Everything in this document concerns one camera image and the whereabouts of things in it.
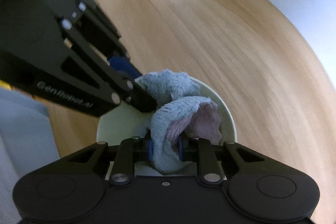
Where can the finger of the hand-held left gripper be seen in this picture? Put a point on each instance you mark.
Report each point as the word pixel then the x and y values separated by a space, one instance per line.
pixel 144 100
pixel 123 66

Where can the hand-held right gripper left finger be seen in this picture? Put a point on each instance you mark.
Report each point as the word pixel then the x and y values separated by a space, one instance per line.
pixel 150 148

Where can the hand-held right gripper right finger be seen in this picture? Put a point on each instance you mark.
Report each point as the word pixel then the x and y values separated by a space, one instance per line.
pixel 180 151

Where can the pink and grey cloth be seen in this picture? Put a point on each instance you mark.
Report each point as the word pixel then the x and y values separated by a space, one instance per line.
pixel 173 113

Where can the pale green bowl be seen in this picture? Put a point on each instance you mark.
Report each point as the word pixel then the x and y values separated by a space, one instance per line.
pixel 225 119

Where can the light grey cloth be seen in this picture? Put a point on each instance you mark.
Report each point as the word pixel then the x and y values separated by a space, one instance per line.
pixel 23 134

